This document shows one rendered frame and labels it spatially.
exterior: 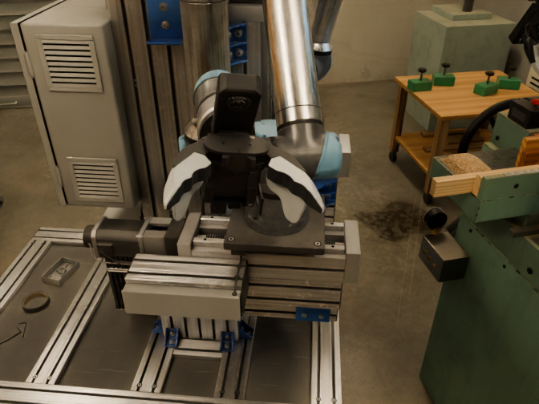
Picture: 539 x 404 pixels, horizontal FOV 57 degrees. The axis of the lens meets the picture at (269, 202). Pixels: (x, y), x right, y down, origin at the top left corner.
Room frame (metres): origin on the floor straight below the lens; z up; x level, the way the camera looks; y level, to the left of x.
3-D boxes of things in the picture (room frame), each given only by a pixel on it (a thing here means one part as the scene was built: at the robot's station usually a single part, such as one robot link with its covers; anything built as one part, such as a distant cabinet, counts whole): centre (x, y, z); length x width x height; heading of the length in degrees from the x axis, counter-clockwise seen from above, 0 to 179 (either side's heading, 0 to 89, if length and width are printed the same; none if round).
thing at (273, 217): (0.96, -0.02, 0.87); 0.15 x 0.15 x 0.10
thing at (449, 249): (1.11, -0.49, 0.58); 0.12 x 0.08 x 0.08; 13
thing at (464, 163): (1.05, -0.48, 0.91); 0.12 x 0.09 x 0.03; 13
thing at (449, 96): (2.54, -1.08, 0.32); 0.66 x 0.57 x 0.64; 101
